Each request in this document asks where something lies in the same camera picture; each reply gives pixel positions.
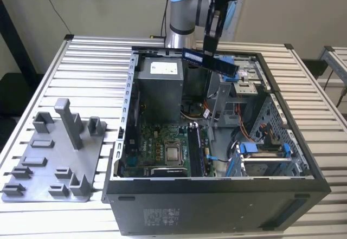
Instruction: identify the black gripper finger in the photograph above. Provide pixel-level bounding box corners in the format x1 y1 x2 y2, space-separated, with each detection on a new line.
203 3 226 57

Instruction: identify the dark RAM stick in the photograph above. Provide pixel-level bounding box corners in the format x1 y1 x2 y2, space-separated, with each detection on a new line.
182 47 240 79
189 122 204 177

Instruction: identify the blue disk carrier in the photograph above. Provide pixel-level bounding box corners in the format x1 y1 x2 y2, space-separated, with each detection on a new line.
238 142 293 169
216 56 241 83

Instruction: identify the grey metal drive cage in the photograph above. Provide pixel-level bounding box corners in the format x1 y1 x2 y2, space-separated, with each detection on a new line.
207 57 265 99

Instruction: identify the grey power supply unit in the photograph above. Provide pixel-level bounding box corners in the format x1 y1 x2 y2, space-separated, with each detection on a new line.
134 57 185 123

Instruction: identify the green motherboard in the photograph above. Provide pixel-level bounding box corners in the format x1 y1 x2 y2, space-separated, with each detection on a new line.
120 122 215 177

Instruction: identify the silver CPU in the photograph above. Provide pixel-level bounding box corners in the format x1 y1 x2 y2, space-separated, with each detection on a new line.
166 147 182 162

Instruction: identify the metal slat side table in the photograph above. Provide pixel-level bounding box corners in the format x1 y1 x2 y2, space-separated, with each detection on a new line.
318 45 347 72

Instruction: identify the black graphics card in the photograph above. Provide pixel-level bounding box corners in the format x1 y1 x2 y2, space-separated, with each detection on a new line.
146 166 189 178

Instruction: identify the black open PC case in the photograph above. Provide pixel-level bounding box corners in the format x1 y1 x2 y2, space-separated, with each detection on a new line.
101 45 333 237

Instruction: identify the grey plastic part rack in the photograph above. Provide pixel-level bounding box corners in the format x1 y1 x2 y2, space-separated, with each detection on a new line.
1 98 108 203

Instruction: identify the black wire blue plug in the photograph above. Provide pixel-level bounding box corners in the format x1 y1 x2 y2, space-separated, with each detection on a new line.
207 154 234 164

